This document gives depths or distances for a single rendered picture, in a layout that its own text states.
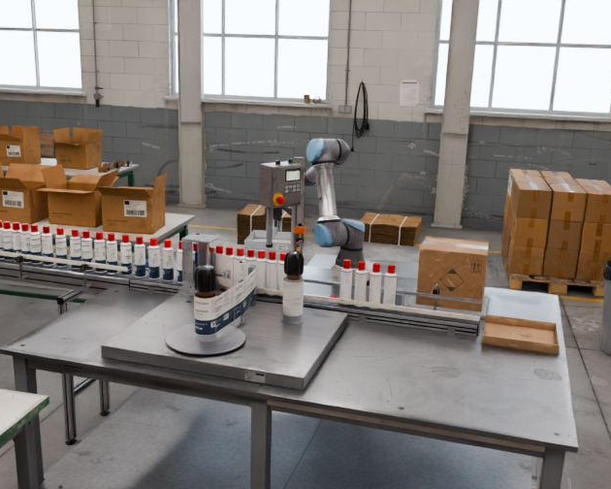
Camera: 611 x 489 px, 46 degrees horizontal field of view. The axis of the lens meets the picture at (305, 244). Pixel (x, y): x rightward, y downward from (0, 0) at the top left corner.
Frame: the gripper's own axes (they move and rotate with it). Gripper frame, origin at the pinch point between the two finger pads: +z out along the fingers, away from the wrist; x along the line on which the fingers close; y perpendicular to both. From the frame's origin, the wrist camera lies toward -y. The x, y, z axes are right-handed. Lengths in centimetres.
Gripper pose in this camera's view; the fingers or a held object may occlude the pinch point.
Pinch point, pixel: (276, 234)
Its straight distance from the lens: 398.1
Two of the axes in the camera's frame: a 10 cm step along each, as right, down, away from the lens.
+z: -1.0, 10.0, -0.2
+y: -9.6, -0.9, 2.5
